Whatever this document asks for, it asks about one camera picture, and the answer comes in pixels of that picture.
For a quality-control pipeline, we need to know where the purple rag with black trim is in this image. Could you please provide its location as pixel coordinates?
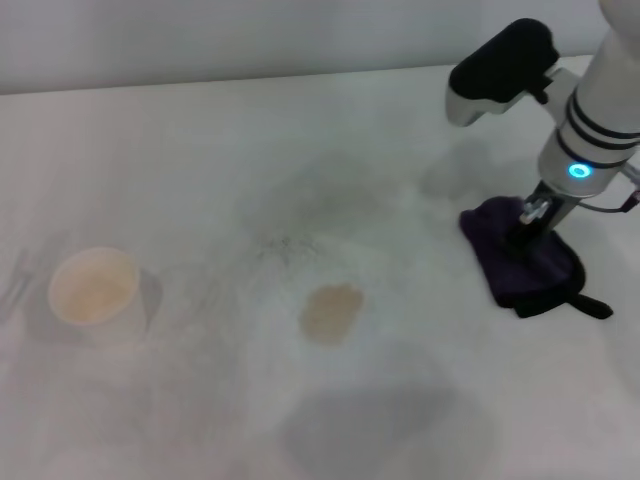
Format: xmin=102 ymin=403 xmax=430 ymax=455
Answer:
xmin=459 ymin=195 xmax=615 ymax=320

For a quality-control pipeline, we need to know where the thin cable with red connector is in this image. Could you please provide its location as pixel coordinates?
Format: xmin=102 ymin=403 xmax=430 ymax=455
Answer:
xmin=579 ymin=162 xmax=640 ymax=215

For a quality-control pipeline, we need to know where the white paper cup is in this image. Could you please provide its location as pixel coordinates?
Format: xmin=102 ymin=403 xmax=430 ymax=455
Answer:
xmin=47 ymin=246 xmax=165 ymax=346

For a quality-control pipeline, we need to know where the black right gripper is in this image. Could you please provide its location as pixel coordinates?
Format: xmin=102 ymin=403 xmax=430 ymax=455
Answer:
xmin=502 ymin=180 xmax=584 ymax=251

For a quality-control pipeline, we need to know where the black wrist camera silver mount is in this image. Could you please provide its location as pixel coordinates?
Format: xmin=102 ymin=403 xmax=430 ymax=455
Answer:
xmin=446 ymin=18 xmax=581 ymax=129

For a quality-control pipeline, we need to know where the brown water stain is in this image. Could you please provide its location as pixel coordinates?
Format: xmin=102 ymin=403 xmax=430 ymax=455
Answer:
xmin=298 ymin=282 xmax=366 ymax=347

